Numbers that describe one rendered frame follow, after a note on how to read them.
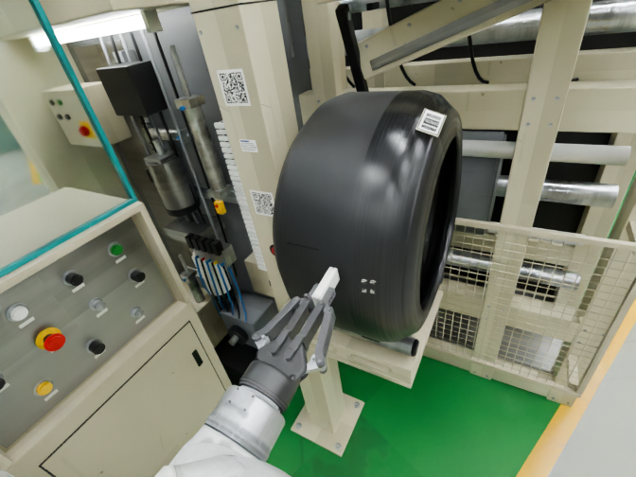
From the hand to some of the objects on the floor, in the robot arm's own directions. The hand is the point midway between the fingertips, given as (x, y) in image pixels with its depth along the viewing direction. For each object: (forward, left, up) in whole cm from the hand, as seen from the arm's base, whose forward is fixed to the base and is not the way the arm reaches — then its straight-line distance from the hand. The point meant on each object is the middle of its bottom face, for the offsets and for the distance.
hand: (326, 287), depth 57 cm
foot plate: (+43, +29, -121) cm, 132 cm away
